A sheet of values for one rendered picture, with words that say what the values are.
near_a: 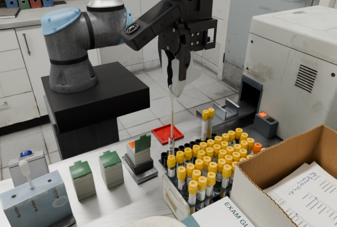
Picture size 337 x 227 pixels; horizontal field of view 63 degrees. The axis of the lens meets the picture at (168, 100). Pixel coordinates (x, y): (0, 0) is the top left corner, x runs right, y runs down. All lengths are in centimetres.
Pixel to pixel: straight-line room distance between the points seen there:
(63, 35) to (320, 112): 69
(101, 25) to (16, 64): 141
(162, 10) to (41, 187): 37
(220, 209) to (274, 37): 44
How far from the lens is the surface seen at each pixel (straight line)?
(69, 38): 85
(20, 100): 234
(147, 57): 321
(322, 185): 64
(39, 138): 238
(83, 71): 88
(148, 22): 45
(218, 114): 80
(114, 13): 87
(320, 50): 68
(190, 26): 47
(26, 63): 223
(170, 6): 46
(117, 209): 62
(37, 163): 66
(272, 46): 76
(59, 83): 90
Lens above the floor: 136
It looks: 31 degrees down
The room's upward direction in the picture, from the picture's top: straight up
